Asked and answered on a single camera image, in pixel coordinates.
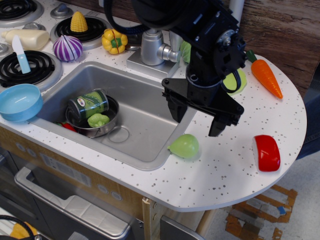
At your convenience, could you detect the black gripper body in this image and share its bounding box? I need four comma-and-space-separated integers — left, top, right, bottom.
161, 67, 244, 118

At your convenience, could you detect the silver toy faucet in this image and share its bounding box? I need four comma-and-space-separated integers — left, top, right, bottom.
126, 29, 183, 79

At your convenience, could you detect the green toy tin can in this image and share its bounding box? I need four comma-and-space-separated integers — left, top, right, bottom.
67, 88, 109, 122

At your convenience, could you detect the grey stove knob left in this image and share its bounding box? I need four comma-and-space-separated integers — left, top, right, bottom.
0, 43, 11, 58

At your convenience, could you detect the back right black burner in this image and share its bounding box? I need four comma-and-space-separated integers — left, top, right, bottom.
50, 16, 111, 51

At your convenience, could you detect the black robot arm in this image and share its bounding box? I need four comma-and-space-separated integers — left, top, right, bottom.
132, 0, 247, 137

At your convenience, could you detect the black burner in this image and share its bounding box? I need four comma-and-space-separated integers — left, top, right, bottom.
50, 16, 111, 51
0, 50, 63, 92
0, 0, 44, 28

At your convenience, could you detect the yellow toy bell pepper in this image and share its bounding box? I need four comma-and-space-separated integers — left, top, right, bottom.
101, 28, 128, 55

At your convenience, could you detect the front left black burner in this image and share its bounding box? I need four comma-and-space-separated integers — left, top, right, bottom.
0, 50, 63, 92

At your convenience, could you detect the green toy pear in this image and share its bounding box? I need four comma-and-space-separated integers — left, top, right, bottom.
167, 134, 199, 158

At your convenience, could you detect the small steel pot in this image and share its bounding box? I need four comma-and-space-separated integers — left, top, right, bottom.
65, 95, 120, 138

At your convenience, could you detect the orange toy carrot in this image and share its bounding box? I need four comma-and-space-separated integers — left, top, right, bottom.
246, 50, 283, 99

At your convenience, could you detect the silver oven door handle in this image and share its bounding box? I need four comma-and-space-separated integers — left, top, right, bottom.
14, 167, 131, 240

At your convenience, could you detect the white blue toy knife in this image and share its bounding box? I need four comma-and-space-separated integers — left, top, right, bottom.
12, 35, 31, 74

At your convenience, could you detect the grey metal pole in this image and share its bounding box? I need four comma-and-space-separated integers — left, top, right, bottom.
229, 0, 245, 26

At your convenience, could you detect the yellow toy corn cob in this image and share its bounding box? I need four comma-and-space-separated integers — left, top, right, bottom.
70, 11, 88, 33

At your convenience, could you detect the blue plastic bowl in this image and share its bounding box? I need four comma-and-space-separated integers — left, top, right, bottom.
0, 83, 43, 122

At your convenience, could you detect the purple toy onion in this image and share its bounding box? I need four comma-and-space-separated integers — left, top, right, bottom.
53, 35, 83, 62

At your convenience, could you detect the red toy apple slice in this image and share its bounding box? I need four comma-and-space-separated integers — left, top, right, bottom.
252, 134, 281, 173

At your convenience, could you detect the green plastic plate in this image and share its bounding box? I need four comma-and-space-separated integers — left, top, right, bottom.
223, 69, 247, 96

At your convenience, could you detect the grey stove knob middle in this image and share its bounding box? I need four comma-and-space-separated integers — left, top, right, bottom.
23, 22, 46, 31

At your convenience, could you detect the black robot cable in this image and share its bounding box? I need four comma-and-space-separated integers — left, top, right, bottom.
103, 0, 150, 35

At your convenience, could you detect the grey metal sink basin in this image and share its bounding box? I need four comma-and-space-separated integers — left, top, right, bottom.
31, 61, 196, 171

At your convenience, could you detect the yellow toy on floor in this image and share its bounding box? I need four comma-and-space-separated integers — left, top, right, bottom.
9, 222, 38, 239

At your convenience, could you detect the cream toy bottle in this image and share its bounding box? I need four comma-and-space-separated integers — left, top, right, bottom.
1, 29, 50, 51

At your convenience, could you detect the dark pot lid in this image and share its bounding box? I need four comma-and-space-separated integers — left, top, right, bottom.
125, 33, 143, 51

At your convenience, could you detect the grey stove knob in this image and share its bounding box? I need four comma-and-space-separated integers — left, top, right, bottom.
50, 3, 74, 19
0, 43, 11, 58
23, 22, 46, 31

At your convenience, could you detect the light green toy broccoli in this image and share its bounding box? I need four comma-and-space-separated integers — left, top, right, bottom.
87, 113, 110, 128

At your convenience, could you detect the red toy pepper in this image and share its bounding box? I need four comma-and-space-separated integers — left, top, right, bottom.
56, 122, 77, 132

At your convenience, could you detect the green toy cabbage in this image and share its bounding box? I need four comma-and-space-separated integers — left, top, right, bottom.
180, 41, 192, 64

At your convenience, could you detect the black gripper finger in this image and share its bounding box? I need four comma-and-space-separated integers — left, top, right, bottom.
208, 113, 238, 137
166, 95, 188, 123

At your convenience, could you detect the back left black burner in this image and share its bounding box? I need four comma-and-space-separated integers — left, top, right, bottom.
0, 0, 44, 28

